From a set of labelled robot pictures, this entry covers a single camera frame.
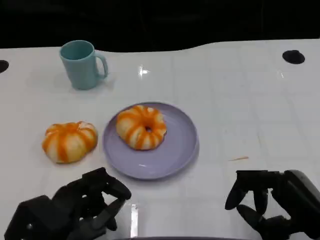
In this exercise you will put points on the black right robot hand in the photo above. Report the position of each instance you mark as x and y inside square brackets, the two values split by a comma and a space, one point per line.
[300, 197]

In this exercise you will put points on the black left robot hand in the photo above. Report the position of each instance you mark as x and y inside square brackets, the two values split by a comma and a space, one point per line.
[85, 200]

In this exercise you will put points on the orange white bread with hole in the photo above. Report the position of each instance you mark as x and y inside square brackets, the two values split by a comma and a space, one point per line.
[132, 125]

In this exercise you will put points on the orange white bread without hole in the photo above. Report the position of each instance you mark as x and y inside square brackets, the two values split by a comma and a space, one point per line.
[68, 142]

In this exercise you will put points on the small wooden stick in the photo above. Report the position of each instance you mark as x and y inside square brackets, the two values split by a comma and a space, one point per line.
[238, 158]

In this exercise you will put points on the lilac plate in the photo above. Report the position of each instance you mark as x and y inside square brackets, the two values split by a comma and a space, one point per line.
[172, 155]

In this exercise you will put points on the pale green mug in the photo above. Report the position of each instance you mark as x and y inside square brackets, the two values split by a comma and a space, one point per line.
[78, 67]

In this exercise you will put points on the black round table grommet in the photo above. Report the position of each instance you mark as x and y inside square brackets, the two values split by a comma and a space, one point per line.
[2, 66]
[293, 57]

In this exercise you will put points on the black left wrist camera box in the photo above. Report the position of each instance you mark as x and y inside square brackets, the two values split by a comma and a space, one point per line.
[30, 220]

